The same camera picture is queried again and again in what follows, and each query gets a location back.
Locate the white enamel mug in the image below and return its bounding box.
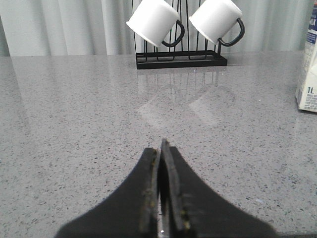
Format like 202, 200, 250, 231
189, 0, 245, 47
126, 0, 185, 48

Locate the left white enamel mug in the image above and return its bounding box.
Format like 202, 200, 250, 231
126, 0, 185, 48

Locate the white milk carton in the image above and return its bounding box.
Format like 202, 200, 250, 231
295, 1, 317, 112

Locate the right white enamel mug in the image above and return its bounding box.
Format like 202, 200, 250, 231
189, 0, 245, 47

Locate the black wire mug rack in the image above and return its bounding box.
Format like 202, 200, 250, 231
134, 0, 227, 69

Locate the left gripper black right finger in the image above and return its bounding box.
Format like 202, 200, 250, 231
160, 139, 278, 238

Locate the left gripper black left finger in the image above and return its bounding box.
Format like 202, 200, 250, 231
56, 148, 159, 238

